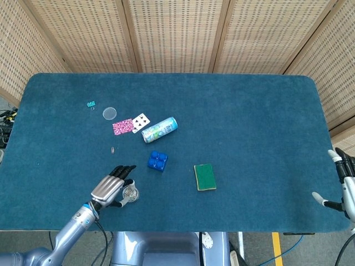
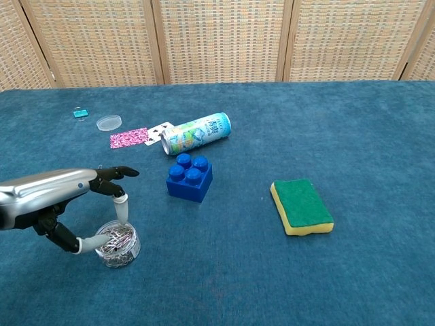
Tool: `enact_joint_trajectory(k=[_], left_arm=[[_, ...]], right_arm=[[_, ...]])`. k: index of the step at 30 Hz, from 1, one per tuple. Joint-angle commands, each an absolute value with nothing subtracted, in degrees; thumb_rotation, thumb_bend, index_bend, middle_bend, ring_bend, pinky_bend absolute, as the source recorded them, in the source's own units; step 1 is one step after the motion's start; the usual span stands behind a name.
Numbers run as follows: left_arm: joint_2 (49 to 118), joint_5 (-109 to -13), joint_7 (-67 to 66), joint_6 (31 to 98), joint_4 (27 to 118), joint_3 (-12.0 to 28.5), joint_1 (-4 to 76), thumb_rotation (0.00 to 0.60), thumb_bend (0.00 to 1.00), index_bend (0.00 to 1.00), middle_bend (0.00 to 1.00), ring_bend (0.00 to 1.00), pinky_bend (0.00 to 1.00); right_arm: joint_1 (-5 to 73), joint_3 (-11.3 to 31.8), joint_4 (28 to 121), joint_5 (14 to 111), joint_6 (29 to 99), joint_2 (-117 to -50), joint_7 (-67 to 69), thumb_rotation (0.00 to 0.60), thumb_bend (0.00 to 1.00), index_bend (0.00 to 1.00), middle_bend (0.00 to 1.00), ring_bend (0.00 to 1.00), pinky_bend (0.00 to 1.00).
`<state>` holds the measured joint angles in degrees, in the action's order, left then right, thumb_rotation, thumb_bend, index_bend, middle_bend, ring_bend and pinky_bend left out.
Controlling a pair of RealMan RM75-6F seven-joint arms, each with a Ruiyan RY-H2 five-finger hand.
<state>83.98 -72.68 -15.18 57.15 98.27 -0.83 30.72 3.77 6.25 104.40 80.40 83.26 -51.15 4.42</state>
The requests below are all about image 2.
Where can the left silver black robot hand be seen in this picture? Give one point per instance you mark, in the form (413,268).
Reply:
(40,193)

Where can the clear plastic lid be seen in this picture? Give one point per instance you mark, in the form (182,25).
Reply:
(108,123)

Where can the clear container of paperclips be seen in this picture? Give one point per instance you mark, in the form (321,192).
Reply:
(119,254)

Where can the teal binder clip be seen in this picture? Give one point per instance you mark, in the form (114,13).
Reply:
(81,113)

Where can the pink patterned card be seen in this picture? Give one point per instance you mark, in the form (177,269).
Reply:
(129,138)

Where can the white clubs playing card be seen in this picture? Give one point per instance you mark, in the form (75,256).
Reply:
(155,132)

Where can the woven bamboo screen panel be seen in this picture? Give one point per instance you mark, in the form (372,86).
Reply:
(221,40)
(350,40)
(17,51)
(102,40)
(426,57)

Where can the blue toy building block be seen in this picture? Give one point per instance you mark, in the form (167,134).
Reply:
(188,183)

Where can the light blue drink can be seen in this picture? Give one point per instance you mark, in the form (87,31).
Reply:
(197,133)

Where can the green yellow sponge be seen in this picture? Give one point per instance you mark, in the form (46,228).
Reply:
(300,203)

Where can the blue felt table cover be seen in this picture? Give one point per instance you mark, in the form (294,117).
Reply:
(306,136)

